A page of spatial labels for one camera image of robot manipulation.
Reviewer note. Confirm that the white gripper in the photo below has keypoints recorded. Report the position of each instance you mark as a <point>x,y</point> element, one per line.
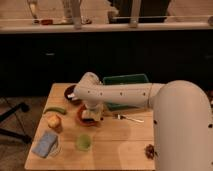
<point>93,112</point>

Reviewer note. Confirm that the red bowl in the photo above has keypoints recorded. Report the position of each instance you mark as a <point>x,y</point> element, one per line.
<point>84,122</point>

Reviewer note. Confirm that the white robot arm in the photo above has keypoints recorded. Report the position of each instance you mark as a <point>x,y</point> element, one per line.
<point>182,118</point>

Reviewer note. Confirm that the white item in bowl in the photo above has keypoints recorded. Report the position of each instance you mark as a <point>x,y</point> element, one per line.
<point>71,97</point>

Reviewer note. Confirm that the dark brown bowl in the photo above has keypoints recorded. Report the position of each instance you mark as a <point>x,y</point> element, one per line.
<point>70,90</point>

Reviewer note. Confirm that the silver fork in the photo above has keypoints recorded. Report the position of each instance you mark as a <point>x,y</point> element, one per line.
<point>120,117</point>

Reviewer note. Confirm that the light green cup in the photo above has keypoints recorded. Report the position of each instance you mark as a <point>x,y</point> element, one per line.
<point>83,142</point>

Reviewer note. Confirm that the yellow bread piece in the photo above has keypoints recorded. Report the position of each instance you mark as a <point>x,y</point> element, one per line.
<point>54,121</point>

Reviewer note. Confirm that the green tray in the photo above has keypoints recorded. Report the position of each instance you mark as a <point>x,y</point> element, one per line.
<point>123,79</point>

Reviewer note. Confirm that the blue sponge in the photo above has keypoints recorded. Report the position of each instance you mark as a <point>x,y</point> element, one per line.
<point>45,143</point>

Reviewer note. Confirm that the brown dried object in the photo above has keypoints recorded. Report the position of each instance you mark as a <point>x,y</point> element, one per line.
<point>149,151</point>

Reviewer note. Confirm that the dark cabinet counter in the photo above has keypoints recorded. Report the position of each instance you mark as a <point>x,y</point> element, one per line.
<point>33,58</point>

